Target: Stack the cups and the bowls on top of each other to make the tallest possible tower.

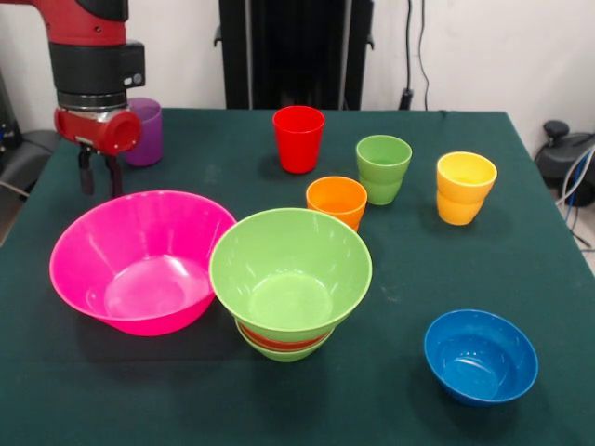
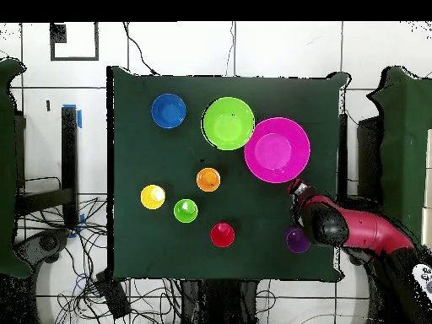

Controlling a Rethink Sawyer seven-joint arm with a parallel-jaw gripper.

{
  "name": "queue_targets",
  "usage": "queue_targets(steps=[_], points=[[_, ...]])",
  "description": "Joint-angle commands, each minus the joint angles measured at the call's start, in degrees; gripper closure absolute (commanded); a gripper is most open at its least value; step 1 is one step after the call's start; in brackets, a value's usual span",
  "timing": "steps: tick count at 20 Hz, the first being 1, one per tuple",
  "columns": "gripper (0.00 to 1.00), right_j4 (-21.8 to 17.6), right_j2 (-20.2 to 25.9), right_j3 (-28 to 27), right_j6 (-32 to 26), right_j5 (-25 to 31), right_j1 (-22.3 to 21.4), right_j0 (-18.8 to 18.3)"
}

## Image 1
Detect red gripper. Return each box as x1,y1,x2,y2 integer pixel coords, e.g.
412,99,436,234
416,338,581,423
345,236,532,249
53,106,143,200

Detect large pink bowl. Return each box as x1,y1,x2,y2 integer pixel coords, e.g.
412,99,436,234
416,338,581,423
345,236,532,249
49,189,238,337

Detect large green bowl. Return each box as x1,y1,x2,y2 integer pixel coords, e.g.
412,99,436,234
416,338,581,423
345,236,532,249
208,207,374,334

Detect red bowl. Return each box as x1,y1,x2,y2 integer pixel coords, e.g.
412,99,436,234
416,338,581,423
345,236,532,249
239,321,334,351

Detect purple cup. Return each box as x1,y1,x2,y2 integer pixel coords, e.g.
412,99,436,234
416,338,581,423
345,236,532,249
123,97,165,168

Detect black wheeled base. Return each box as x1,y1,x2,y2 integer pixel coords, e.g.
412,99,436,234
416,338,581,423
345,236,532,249
534,119,595,190
0,128,63,194

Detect dark green tablecloth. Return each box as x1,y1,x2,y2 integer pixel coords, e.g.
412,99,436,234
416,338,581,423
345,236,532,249
0,107,595,446

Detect red cup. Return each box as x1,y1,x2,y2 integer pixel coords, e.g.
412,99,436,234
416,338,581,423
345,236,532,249
271,105,325,176

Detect orange cup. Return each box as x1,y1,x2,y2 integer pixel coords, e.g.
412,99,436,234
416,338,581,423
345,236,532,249
305,176,369,233

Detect small green bowl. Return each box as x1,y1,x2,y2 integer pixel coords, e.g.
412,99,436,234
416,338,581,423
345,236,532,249
235,319,332,364

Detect green cup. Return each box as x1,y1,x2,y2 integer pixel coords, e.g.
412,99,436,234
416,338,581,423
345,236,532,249
355,134,414,206

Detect yellow cup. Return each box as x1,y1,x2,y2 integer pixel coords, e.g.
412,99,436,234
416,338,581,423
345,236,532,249
435,151,498,227

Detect blue bowl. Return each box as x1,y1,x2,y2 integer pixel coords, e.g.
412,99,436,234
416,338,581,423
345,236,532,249
423,309,539,409

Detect black cable with plug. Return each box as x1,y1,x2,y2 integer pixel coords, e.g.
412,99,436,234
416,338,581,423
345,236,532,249
399,0,415,112

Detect thin black cable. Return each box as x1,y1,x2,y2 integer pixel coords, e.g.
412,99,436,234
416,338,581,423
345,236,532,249
417,0,447,115

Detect blue cable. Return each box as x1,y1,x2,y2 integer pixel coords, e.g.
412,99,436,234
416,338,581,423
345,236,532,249
560,148,595,210

